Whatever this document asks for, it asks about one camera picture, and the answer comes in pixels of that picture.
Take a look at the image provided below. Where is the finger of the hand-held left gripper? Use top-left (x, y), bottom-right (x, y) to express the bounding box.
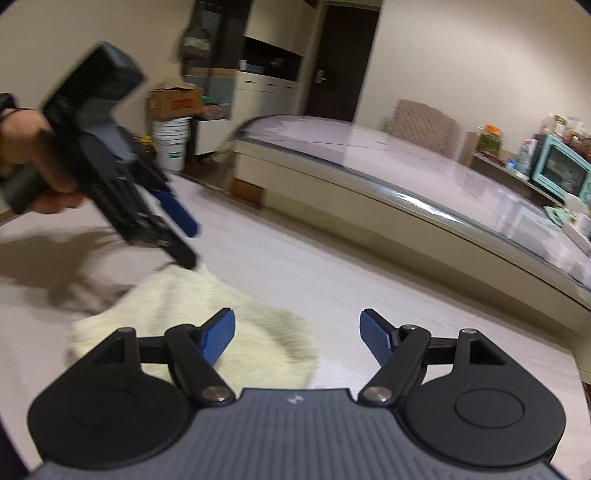
top-left (98, 184), bottom-right (199, 271)
top-left (150, 185), bottom-right (201, 239)

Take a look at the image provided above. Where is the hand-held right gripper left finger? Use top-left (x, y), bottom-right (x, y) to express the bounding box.
top-left (87, 308), bottom-right (237, 409)

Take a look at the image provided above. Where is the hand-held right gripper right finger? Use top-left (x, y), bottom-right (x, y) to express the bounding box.
top-left (357, 308), bottom-right (507, 408)

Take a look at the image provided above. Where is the pale yellow towel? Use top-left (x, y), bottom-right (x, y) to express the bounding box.
top-left (66, 265), bottom-right (321, 394)

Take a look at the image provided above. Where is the person's left forearm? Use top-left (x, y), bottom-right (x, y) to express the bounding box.
top-left (0, 93), bottom-right (22, 122)

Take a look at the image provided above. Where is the person's left hand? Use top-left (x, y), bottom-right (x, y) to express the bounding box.
top-left (0, 110), bottom-right (89, 216)

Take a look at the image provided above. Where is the white plastic bucket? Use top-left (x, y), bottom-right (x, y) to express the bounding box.
top-left (152, 117), bottom-right (193, 173)

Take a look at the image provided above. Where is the red print cardboard box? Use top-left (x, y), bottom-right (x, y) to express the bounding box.
top-left (148, 85), bottom-right (204, 123)

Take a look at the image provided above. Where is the grey hanging bag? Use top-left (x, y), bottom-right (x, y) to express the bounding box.
top-left (180, 22), bottom-right (214, 59)

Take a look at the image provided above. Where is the glass top table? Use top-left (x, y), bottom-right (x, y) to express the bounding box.
top-left (228, 114), bottom-right (591, 334)

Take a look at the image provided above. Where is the white cabinet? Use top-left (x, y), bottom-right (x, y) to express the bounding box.
top-left (184, 0), bottom-right (320, 158)

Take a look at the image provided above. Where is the wooden side table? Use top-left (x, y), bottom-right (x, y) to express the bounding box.
top-left (465, 131), bottom-right (556, 195)

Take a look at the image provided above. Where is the green cloth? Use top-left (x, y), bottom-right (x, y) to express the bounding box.
top-left (544, 205), bottom-right (576, 228)

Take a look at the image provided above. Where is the dark wooden door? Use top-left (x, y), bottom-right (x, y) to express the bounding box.
top-left (306, 4), bottom-right (380, 124)

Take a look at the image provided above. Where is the orange lid pickle jar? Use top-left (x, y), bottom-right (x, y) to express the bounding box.
top-left (477, 124), bottom-right (504, 156)

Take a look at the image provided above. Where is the teal toaster oven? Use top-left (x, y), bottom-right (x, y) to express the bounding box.
top-left (530, 133), bottom-right (591, 205)

